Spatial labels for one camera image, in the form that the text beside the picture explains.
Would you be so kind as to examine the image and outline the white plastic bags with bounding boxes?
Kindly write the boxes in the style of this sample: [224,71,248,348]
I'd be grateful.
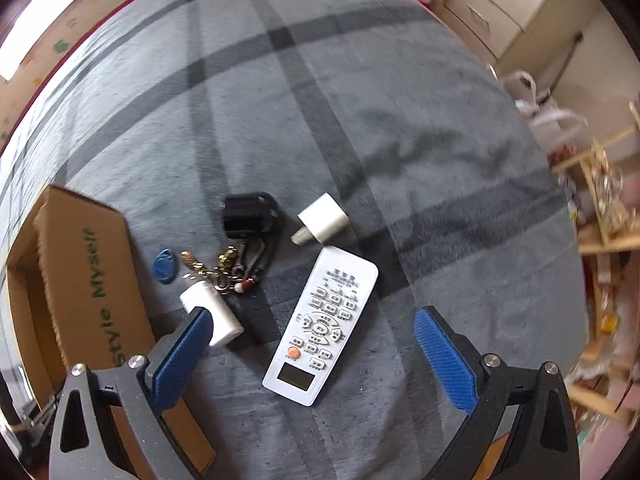
[500,71,588,136]

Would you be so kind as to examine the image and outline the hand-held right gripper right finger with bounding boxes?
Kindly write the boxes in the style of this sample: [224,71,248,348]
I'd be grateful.
[413,306,581,480]

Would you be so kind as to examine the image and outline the cream drawer cabinet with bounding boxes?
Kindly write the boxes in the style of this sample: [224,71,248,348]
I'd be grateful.
[395,0,566,61]

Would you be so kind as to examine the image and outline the wooden rack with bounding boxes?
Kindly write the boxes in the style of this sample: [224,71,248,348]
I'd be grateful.
[550,105,640,421]

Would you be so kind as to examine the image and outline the grey plaid blanket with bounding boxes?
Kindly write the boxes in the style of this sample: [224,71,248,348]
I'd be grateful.
[0,0,591,480]

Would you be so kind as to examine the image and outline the brass key bunch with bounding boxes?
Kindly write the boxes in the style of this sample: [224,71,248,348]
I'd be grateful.
[179,240,273,297]

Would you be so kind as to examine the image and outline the cream star print bedsheet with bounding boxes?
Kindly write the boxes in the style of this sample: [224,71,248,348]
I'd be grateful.
[0,0,201,151]

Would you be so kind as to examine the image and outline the white remote control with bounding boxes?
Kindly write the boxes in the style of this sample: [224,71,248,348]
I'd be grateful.
[262,246,379,407]

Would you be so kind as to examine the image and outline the blue key fob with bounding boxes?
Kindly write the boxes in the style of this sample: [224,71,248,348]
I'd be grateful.
[151,246,178,281]

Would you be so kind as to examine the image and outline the brown cardboard box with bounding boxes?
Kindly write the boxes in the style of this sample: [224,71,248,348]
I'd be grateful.
[6,185,216,478]

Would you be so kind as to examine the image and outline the dark glossy round jar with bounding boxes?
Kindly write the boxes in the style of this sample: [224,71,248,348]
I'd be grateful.
[221,191,281,241]

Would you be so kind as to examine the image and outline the white plastic bottle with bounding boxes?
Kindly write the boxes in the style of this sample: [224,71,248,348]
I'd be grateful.
[179,280,246,348]

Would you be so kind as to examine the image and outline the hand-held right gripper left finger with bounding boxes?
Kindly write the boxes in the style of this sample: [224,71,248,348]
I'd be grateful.
[49,307,216,480]

